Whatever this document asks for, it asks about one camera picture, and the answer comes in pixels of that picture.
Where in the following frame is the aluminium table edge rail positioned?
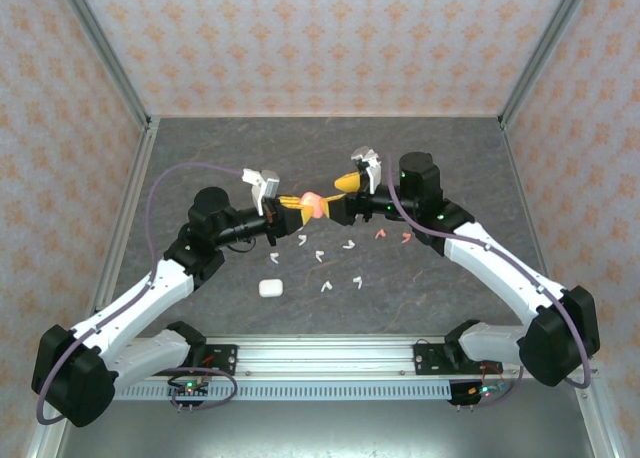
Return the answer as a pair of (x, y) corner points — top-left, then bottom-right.
(24, 117), (161, 458)
(498, 115), (624, 458)

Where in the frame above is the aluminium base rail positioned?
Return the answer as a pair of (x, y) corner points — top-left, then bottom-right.
(199, 334), (454, 379)

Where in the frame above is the aluminium frame post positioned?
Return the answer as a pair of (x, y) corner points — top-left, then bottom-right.
(499, 0), (600, 128)
(52, 0), (154, 129)

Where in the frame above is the grey slotted cable duct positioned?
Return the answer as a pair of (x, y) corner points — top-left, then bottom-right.
(114, 377), (454, 402)

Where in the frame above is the grey metal sheet panel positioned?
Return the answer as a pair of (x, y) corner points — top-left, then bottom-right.
(54, 396), (601, 458)

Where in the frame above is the small circuit board with LEDs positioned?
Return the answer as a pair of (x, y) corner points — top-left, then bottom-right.
(167, 375), (211, 409)
(449, 377), (511, 409)

